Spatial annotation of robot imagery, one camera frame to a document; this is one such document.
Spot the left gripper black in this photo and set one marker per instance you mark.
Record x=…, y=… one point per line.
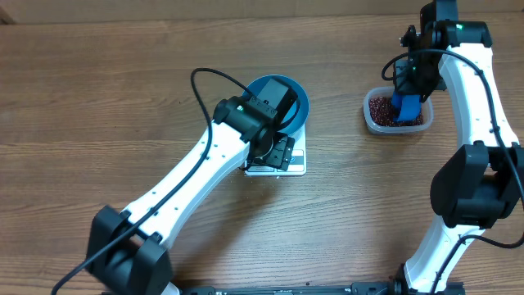
x=278, y=156

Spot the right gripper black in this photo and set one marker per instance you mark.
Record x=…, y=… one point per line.
x=403, y=85

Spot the blue measuring scoop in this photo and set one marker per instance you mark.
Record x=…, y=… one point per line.
x=406, y=107

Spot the teal blue bowl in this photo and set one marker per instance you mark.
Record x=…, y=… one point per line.
x=300, y=114

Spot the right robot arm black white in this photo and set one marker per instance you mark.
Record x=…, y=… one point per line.
x=483, y=181

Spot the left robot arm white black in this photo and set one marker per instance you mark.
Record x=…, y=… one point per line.
x=128, y=250

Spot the white kitchen scale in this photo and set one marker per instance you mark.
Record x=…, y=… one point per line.
x=298, y=161

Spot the clear plastic container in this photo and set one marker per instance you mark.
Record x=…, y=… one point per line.
x=426, y=110

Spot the red beans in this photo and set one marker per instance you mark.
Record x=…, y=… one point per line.
x=381, y=112

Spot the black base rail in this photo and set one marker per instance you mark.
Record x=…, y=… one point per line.
x=358, y=288

